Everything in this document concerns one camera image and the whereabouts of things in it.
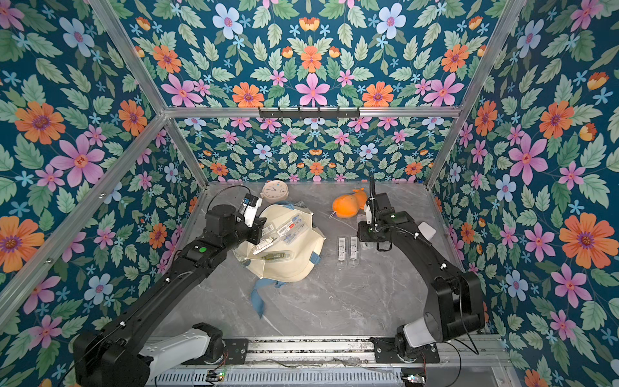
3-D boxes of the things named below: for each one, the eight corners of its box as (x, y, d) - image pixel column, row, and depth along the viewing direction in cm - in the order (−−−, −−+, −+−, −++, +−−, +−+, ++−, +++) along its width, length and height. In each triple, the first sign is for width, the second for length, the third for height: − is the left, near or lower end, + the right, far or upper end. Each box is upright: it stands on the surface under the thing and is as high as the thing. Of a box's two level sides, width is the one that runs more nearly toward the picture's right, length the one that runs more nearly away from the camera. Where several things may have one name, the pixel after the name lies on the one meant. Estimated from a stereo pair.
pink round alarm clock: (260, 203, 114) (259, 199, 112) (265, 184, 122) (263, 180, 120) (287, 203, 114) (286, 199, 112) (289, 184, 122) (289, 180, 120)
